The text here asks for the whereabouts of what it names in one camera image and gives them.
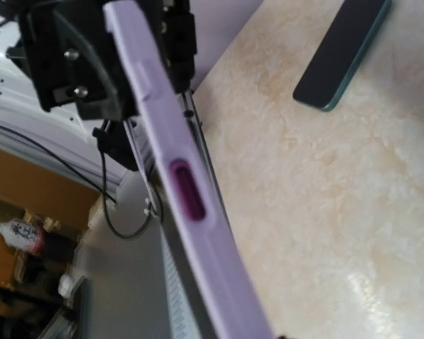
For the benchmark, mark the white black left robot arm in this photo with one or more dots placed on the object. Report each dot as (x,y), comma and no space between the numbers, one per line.
(58,139)

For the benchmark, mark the front aluminium rail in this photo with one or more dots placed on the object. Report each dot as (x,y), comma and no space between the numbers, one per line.
(192,244)

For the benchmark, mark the black phone green edge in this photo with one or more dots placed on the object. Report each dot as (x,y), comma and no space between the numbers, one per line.
(340,53)

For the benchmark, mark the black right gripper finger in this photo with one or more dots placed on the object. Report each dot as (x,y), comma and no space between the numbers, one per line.
(284,337)

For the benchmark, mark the plastic drink bottle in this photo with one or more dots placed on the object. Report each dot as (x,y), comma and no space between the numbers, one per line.
(23,236)

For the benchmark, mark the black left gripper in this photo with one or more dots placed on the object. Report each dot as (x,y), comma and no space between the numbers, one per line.
(176,39)

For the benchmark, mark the lavender phone case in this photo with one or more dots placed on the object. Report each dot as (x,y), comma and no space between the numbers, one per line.
(156,100)

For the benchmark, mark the black phone dark edge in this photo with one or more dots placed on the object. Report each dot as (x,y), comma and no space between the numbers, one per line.
(187,190)

